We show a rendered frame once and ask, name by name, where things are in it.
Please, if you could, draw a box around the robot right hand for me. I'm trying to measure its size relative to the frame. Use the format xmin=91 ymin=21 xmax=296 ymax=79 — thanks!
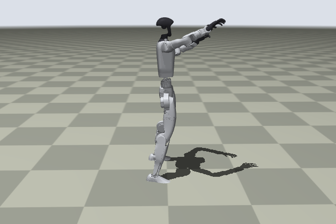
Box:
xmin=206 ymin=18 xmax=226 ymax=31

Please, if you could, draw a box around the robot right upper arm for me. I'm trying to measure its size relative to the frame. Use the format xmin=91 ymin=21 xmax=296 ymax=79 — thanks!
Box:
xmin=161 ymin=35 xmax=192 ymax=53

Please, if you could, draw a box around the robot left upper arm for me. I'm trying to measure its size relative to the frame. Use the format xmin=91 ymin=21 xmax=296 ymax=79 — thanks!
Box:
xmin=174 ymin=47 xmax=181 ymax=56

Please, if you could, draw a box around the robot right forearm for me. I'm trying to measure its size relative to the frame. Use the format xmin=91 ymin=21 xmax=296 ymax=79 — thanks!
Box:
xmin=182 ymin=26 xmax=211 ymax=41

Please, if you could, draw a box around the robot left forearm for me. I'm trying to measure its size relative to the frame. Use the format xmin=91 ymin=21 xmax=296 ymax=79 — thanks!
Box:
xmin=180 ymin=42 xmax=197 ymax=52

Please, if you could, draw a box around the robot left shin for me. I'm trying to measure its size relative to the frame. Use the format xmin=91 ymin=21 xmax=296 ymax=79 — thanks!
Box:
xmin=155 ymin=130 xmax=164 ymax=143

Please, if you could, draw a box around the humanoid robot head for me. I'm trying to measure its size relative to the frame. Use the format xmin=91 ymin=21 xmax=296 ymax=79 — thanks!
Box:
xmin=156 ymin=17 xmax=174 ymax=42

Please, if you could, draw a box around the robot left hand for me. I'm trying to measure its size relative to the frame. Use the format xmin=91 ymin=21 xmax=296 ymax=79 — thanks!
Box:
xmin=192 ymin=34 xmax=210 ymax=45

